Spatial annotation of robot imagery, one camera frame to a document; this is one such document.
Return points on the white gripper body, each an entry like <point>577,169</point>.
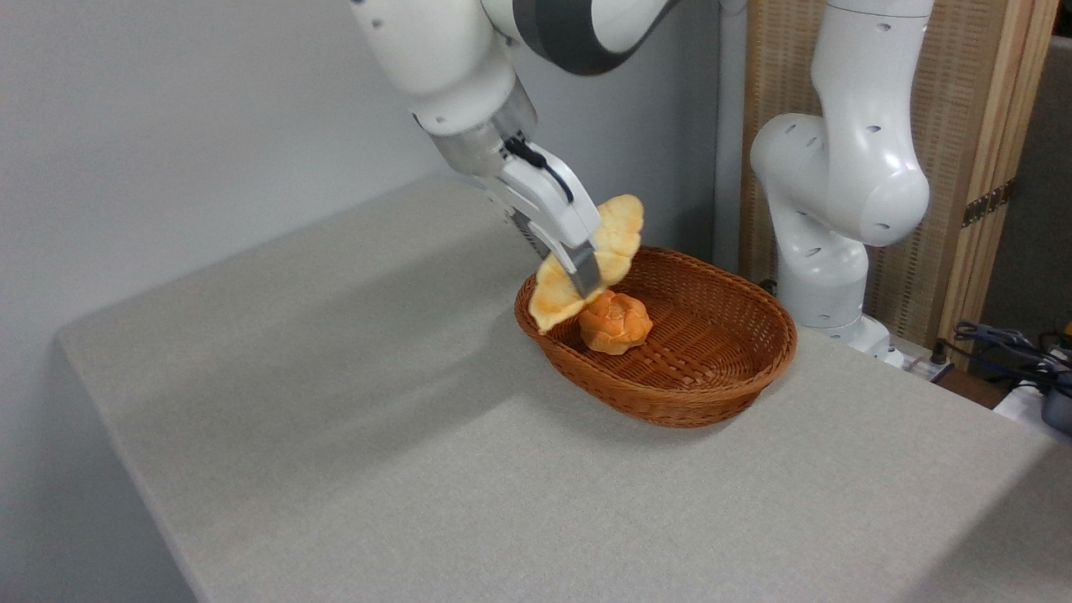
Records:
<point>548,201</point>

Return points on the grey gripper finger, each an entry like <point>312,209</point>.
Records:
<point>590,272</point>
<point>533,238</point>

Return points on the long braided bread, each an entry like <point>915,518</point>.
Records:
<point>621,226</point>

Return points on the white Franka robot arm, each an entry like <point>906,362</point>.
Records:
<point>846,167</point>

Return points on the round orange bread roll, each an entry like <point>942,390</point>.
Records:
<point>615,325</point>

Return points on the brown woven wicker basket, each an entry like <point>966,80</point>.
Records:
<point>712,335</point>

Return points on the white power strip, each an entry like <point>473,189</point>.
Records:
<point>921,366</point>

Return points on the dark metal screen hinge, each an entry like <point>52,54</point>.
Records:
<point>988,203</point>

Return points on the wooden rattan folding screen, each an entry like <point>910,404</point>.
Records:
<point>963,100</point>

